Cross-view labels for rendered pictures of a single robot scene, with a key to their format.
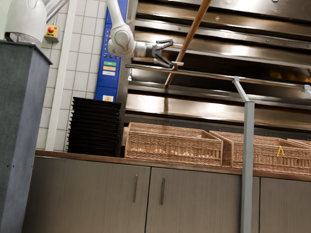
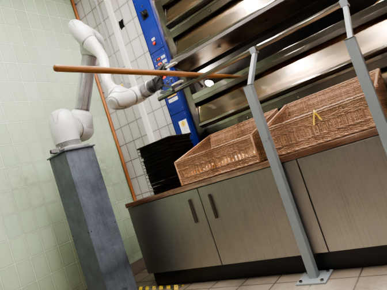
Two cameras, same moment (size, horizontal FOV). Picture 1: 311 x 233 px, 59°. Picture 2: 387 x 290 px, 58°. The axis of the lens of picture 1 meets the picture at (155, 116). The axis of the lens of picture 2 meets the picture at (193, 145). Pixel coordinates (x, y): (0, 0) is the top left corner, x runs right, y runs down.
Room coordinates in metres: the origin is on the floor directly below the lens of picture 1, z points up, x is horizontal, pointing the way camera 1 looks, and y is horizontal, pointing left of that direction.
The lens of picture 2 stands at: (-0.01, -1.33, 0.64)
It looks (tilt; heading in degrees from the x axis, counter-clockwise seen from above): 4 degrees up; 40
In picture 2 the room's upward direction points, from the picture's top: 18 degrees counter-clockwise
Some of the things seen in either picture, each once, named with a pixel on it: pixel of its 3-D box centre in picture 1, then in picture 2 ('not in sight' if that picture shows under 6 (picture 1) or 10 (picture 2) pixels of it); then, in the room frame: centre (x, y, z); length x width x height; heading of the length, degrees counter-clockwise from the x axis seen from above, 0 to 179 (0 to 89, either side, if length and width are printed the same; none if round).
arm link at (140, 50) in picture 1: (140, 50); (148, 88); (1.48, 0.12, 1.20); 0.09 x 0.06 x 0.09; 4
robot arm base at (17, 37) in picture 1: (20, 44); (67, 147); (1.16, 0.63, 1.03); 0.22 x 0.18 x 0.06; 1
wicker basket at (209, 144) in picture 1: (169, 141); (230, 146); (1.78, -0.11, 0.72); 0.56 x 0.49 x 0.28; 94
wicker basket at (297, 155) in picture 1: (258, 150); (325, 112); (1.82, -0.70, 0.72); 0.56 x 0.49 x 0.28; 95
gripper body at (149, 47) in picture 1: (153, 51); (156, 84); (1.49, 0.05, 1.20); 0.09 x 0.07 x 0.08; 94
